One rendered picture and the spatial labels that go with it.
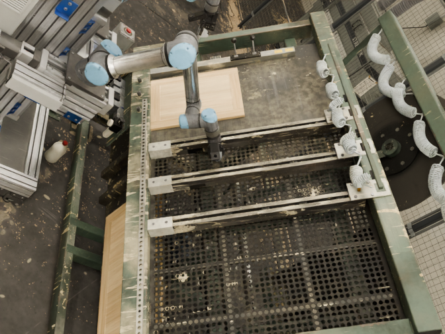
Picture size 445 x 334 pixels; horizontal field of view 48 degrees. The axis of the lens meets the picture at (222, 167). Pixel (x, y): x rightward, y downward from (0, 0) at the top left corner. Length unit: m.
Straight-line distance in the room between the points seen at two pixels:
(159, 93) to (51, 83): 0.85
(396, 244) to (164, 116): 1.54
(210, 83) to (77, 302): 1.58
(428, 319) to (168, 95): 1.95
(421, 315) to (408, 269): 0.20
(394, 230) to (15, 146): 2.23
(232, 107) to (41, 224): 1.41
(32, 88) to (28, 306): 1.26
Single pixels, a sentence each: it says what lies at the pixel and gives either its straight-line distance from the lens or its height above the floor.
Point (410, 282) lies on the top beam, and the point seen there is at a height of 1.84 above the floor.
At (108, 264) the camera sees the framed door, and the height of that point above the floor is 0.32.
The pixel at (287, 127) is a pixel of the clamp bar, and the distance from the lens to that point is 2.83.
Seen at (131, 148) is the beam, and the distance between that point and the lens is 2.93.
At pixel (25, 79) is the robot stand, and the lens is 2.58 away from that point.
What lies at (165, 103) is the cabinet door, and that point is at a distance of 3.18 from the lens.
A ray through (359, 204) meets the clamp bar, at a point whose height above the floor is 1.73.
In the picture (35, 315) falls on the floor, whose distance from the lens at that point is 3.15.
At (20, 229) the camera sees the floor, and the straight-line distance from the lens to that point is 3.32.
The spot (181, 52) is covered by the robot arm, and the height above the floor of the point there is 1.59.
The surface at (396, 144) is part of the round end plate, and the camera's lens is 3.11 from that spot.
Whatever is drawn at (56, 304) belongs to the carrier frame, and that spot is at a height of 0.16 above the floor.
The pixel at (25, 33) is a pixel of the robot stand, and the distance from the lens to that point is 2.77.
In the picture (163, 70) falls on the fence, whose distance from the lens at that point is 3.38.
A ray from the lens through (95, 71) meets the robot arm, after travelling 2.45.
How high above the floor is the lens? 2.60
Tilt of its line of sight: 30 degrees down
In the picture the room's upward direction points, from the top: 55 degrees clockwise
